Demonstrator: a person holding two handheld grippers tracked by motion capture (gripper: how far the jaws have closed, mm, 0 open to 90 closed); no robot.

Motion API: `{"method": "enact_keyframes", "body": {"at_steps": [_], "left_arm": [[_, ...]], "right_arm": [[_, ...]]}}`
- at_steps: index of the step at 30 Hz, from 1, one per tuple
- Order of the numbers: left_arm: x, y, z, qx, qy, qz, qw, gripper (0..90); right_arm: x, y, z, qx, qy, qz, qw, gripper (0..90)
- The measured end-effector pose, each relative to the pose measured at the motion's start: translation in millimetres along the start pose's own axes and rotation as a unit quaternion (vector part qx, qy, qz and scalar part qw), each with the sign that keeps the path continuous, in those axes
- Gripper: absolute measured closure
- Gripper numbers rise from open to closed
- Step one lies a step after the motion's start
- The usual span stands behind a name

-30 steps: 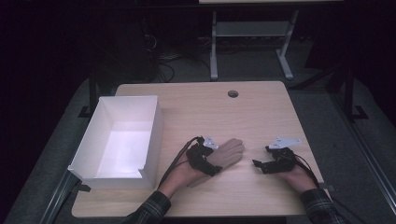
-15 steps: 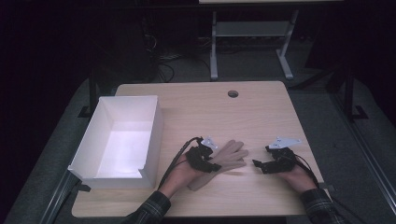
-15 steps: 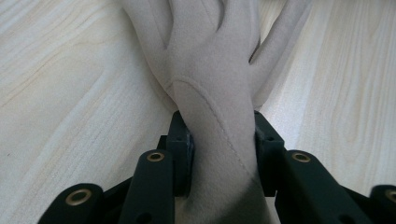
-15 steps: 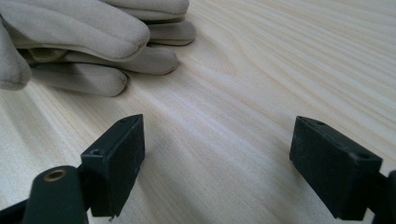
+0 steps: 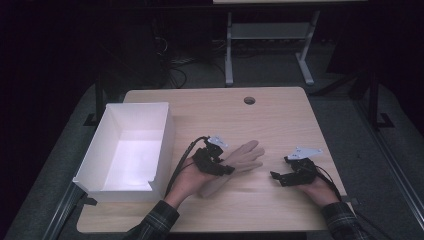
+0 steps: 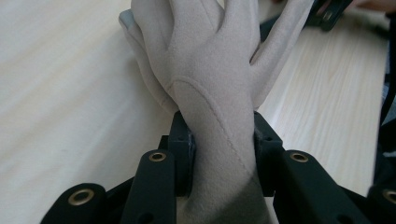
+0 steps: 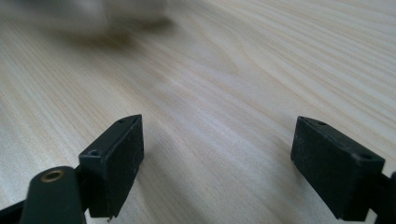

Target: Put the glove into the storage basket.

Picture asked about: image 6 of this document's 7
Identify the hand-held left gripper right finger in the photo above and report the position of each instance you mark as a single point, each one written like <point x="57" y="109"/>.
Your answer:
<point x="267" y="155"/>

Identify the beige fabric glove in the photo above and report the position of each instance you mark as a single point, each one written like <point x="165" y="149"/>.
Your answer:
<point x="148" y="74"/>
<point x="214" y="93"/>

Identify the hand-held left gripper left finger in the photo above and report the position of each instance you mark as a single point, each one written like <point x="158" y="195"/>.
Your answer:
<point x="180" y="149"/>

